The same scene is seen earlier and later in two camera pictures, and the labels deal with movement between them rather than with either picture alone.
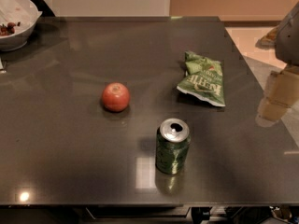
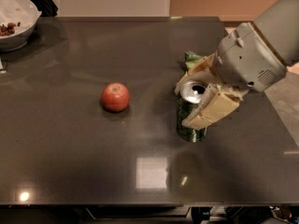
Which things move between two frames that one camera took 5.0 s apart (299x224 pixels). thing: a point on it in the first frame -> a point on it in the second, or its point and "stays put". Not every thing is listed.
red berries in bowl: [7, 30] stays put
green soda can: [173, 139] -> [189, 99]
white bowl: [21, 10] stays put
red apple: [115, 97] stays put
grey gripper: [288, 41] -> [248, 60]
